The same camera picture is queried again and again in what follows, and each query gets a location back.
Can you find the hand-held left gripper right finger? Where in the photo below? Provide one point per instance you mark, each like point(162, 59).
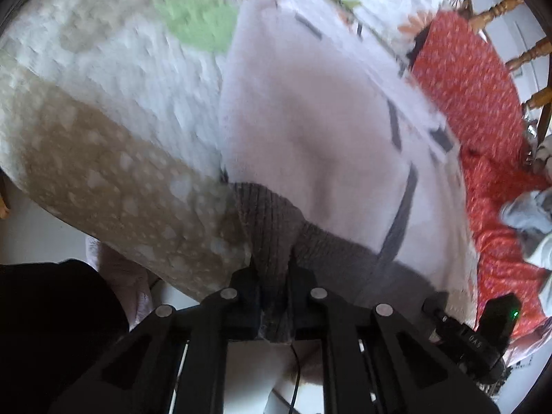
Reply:
point(302, 306)

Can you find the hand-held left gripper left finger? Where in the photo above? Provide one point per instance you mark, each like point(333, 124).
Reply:
point(248, 306)

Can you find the white fleece garment grey trim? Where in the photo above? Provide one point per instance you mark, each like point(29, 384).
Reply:
point(319, 138)

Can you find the pink cloth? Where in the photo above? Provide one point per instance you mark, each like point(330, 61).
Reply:
point(125, 284)

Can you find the light grey cloth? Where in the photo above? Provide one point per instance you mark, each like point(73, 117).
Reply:
point(528, 215)

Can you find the person's dark pants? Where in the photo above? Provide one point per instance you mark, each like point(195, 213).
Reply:
point(51, 336)

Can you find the white printed blanket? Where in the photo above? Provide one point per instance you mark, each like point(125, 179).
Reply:
point(108, 95)

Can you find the red patterned cloth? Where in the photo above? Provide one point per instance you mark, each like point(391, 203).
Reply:
point(470, 86)

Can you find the wooden chair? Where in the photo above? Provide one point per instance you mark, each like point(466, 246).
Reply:
point(496, 11)

